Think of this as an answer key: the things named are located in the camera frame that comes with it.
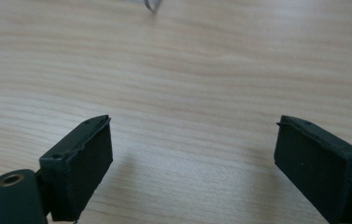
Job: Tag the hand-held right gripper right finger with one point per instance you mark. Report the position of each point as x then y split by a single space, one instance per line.
320 174

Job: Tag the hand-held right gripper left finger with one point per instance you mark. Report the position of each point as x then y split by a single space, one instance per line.
80 174

